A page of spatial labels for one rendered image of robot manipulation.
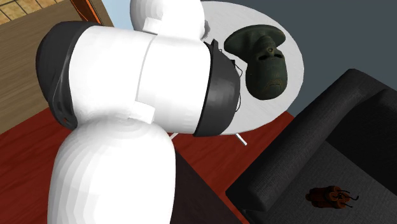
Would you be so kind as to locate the round white table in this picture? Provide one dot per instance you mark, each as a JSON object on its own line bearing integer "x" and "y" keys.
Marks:
{"x": 279, "y": 105}

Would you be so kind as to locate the red dynamite bundle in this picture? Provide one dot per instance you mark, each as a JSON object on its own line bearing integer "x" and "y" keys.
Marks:
{"x": 325, "y": 197}

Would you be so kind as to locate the wooden cabinet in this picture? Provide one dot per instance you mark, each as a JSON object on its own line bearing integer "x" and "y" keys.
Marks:
{"x": 21, "y": 62}

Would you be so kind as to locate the dark robot stand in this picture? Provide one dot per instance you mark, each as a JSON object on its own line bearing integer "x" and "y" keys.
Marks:
{"x": 198, "y": 198}

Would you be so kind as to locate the dark grey sofa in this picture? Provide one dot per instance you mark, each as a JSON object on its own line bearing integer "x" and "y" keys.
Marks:
{"x": 341, "y": 149}

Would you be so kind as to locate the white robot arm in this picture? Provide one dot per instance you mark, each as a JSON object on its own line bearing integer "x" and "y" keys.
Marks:
{"x": 118, "y": 93}

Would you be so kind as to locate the dark green head figure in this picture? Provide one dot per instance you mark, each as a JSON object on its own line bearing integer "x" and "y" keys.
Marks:
{"x": 266, "y": 71}

